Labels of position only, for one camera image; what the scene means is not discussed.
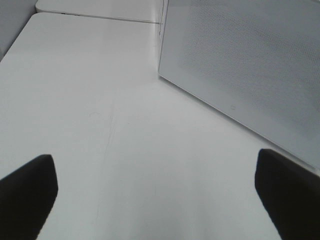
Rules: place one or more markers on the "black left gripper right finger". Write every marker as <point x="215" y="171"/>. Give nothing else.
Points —
<point x="290" y="194"/>

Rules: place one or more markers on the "white microwave door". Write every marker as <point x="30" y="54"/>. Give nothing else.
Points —
<point x="256" y="61"/>

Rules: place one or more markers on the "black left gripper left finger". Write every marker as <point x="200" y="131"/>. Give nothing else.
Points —
<point x="27" y="196"/>

